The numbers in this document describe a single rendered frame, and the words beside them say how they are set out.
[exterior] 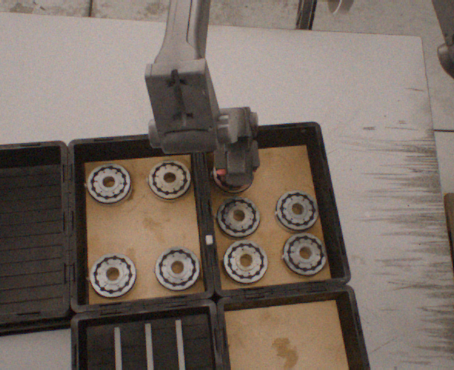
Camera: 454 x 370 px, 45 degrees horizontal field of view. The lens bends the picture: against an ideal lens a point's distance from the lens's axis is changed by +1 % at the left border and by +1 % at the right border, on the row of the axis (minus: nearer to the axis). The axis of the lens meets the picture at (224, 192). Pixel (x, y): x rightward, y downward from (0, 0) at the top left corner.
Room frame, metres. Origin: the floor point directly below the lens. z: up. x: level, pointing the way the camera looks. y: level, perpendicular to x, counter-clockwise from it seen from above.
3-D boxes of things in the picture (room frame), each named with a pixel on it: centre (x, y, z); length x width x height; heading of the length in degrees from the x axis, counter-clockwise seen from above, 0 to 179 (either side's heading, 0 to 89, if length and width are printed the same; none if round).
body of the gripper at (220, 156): (0.54, -0.01, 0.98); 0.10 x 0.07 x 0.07; 105
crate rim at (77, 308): (0.36, 0.18, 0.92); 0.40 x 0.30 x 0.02; 17
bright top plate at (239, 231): (0.43, -0.04, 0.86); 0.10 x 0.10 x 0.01
